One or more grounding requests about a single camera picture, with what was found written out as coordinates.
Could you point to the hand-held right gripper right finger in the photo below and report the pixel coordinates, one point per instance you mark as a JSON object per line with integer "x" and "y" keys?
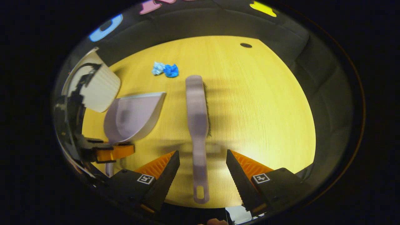
{"x": 239, "y": 181}

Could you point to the white garbage bin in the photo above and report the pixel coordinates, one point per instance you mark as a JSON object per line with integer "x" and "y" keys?
{"x": 103, "y": 87}

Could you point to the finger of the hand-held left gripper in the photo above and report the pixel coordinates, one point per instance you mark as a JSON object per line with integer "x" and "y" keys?
{"x": 115, "y": 152}

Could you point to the pink plastic dustpan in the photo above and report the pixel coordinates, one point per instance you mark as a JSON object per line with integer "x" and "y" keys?
{"x": 134, "y": 115}

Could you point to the small pink broom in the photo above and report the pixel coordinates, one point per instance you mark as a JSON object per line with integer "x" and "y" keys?
{"x": 197, "y": 118}

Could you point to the light blue paper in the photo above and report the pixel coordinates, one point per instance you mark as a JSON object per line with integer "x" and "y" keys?
{"x": 157, "y": 68}

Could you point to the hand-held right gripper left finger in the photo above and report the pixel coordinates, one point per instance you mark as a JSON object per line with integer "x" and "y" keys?
{"x": 165, "y": 181}

